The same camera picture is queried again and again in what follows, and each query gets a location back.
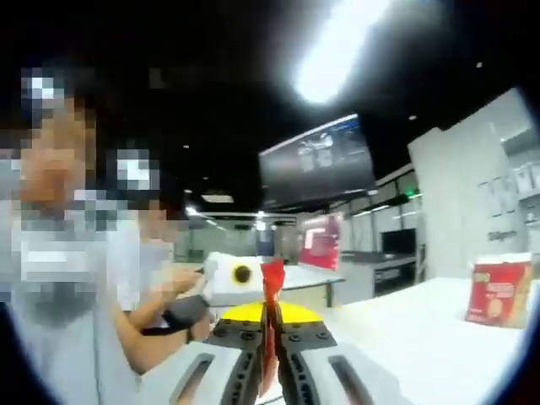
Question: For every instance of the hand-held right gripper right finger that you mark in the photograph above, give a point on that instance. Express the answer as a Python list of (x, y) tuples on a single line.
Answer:
[(304, 333)]

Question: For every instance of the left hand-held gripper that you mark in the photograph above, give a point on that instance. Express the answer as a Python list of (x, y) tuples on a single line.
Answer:
[(219, 289)]

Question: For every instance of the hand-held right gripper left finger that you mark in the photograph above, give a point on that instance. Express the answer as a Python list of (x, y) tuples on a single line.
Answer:
[(240, 333)]

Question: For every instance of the red coffee pouch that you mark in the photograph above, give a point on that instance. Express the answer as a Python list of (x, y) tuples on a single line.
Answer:
[(273, 282)]

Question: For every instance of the red coffee box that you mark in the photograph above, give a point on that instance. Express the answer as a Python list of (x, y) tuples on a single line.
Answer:
[(498, 291)]

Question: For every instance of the person's left hand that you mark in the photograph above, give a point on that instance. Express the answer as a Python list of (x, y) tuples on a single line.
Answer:
[(185, 282)]

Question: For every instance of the dark wristband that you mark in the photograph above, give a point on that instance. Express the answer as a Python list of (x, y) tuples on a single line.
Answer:
[(181, 314)]

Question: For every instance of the small white desk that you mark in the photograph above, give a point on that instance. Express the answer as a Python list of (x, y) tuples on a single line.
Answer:
[(312, 278)]

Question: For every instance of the black television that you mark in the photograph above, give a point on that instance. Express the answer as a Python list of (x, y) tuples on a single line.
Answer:
[(398, 240)]

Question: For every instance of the hanging dark monitor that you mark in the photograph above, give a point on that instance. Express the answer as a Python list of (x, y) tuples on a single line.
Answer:
[(316, 160)]

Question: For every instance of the ceiling light strip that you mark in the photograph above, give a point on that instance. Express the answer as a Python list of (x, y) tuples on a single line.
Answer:
[(337, 50)]

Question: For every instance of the grey metal shelf rack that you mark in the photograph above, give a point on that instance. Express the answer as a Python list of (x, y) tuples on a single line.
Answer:
[(525, 177)]

